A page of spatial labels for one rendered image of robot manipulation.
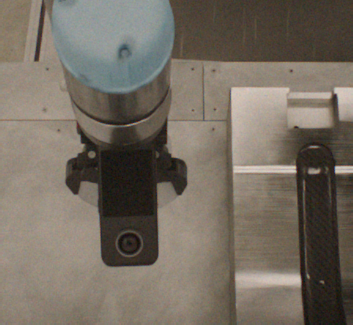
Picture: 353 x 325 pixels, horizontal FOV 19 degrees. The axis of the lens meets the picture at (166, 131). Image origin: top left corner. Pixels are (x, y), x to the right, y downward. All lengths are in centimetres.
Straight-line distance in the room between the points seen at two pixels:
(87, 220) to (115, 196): 31
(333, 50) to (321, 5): 9
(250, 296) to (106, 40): 44
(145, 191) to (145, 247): 4
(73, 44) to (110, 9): 3
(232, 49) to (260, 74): 67
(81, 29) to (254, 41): 123
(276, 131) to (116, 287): 23
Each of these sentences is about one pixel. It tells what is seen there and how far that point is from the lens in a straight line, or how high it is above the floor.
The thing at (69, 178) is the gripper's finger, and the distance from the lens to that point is 88.
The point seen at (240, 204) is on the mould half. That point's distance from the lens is 103.
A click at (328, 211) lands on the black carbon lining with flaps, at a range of 104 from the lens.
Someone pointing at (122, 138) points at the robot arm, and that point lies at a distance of 75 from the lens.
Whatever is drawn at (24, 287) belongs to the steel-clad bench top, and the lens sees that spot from 110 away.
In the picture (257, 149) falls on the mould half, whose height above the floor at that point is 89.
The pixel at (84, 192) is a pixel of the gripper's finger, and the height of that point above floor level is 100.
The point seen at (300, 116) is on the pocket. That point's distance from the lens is 109.
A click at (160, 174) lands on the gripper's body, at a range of 85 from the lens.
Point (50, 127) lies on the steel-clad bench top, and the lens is 115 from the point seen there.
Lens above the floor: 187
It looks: 69 degrees down
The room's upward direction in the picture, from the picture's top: straight up
